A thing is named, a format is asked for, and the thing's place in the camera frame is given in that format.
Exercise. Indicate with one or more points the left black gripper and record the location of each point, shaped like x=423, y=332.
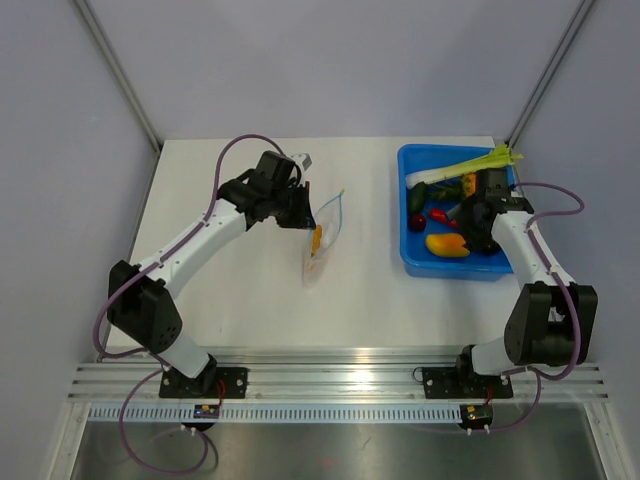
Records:
x=303, y=219

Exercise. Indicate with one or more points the red chili pepper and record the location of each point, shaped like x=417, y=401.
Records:
x=440, y=216

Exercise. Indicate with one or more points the aluminium frame post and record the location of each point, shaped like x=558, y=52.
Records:
x=98, y=35
x=559, y=54

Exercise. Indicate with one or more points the dark red plum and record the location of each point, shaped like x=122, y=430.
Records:
x=417, y=222

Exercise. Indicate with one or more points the green cucumber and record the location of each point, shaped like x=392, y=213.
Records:
x=417, y=198

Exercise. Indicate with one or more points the circuit board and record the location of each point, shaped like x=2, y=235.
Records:
x=206, y=411
x=476, y=416

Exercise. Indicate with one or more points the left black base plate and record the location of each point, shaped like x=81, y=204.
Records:
x=225, y=383

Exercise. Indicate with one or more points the green celery stalk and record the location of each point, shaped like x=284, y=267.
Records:
x=465, y=166

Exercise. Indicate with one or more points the left aluminium frame post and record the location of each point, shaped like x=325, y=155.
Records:
x=98, y=35

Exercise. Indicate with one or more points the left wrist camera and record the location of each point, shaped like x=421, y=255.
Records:
x=303, y=160

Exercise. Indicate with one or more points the left circuit board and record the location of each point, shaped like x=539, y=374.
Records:
x=206, y=411

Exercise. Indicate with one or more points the orange toy pineapple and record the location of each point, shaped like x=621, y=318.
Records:
x=454, y=190

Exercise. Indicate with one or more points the white slotted cable duct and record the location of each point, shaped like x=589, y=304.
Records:
x=289, y=414

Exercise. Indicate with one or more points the blue plastic tray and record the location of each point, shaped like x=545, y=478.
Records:
x=418, y=260

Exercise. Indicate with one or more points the right aluminium frame post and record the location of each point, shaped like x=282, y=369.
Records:
x=559, y=54

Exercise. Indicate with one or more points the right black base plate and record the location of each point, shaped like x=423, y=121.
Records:
x=448, y=383

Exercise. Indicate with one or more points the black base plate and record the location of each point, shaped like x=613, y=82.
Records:
x=448, y=383
x=225, y=383

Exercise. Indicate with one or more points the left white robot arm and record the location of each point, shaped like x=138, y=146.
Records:
x=144, y=295

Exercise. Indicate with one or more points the yellow mango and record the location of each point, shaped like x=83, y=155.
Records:
x=447, y=245

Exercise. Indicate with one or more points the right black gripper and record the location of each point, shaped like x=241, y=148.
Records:
x=474, y=241

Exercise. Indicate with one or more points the clear zip top bag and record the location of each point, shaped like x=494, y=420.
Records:
x=330, y=217

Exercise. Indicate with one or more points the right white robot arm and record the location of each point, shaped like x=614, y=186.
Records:
x=549, y=329

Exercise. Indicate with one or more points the right circuit board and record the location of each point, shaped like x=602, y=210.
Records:
x=476, y=416

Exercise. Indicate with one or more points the aluminium mounting rail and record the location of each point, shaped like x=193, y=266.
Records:
x=325, y=376

